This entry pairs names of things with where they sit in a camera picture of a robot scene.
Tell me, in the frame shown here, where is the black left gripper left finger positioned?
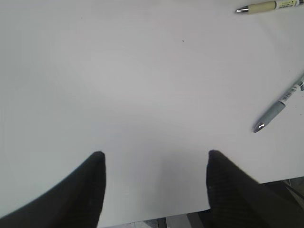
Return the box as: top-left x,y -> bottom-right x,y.
0,152 -> 106,228

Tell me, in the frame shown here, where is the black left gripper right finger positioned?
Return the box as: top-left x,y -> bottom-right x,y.
206,150 -> 304,228

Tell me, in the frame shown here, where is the beige grip white pen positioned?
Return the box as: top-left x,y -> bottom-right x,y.
235,0 -> 304,14

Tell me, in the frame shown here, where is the blue grey ballpoint pen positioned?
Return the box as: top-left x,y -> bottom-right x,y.
253,75 -> 304,133

